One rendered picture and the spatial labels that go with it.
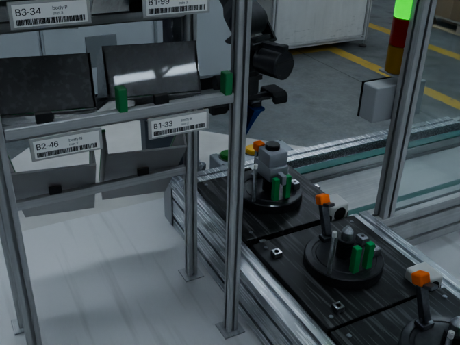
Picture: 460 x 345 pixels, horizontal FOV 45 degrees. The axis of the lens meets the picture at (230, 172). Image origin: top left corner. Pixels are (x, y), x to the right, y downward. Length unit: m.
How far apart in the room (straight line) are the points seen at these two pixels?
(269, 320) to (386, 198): 0.37
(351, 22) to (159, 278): 4.89
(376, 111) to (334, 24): 4.63
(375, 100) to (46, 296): 0.72
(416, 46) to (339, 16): 4.68
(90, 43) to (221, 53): 1.04
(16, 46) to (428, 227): 3.17
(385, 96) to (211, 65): 3.44
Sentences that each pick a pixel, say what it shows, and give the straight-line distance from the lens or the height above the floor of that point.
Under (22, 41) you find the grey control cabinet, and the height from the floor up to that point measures 0.54.
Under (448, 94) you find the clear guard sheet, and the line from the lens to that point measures 1.18.
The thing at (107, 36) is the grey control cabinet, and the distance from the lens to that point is 4.08.
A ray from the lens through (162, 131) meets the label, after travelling 0.75.
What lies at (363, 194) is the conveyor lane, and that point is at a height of 0.92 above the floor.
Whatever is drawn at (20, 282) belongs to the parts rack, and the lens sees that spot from 0.81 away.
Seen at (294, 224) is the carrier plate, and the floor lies 0.97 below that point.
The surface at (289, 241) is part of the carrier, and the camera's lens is 1.07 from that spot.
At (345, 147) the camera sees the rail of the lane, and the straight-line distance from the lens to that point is 1.47.
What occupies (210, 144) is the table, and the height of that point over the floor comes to 0.86.
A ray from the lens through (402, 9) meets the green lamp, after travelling 1.06.
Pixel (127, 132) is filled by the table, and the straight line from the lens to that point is 1.75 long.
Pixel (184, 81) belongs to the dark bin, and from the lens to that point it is 0.80.
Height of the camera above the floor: 1.59
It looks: 29 degrees down
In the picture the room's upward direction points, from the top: 2 degrees clockwise
